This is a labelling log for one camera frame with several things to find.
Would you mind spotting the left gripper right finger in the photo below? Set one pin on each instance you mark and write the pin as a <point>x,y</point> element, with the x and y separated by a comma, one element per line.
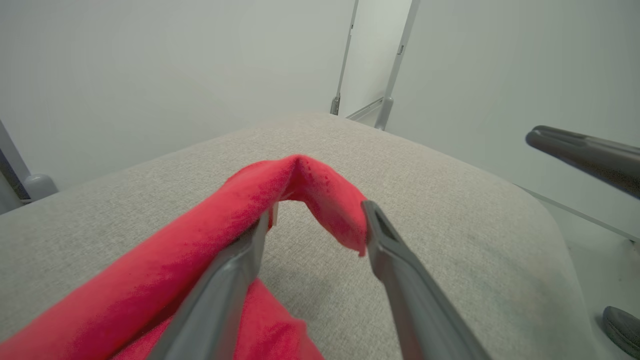
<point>420,320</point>

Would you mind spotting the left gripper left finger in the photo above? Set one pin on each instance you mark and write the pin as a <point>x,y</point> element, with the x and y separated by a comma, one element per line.
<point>215,310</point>

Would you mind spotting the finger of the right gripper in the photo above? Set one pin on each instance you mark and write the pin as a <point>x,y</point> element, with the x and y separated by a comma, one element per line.
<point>600,157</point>

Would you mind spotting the red garment with white stripes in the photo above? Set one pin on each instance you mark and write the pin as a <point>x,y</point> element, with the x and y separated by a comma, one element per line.
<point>150,270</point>

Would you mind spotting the grey fabric cushion surface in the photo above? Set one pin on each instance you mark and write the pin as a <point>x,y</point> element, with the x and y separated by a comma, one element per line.
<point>450,225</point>

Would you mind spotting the dark grey rounded object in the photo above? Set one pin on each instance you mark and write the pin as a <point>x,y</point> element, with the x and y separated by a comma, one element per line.
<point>625,330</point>

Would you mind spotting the grey partition bottom rail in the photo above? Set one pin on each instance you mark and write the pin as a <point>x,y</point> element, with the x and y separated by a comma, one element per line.
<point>580,214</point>

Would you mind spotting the grey partition frame post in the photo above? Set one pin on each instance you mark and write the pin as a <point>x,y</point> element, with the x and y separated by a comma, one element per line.
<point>335,106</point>
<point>384,112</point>

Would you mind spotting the grey partition corner post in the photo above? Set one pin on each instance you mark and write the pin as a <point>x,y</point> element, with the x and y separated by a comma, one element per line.
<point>40,186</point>

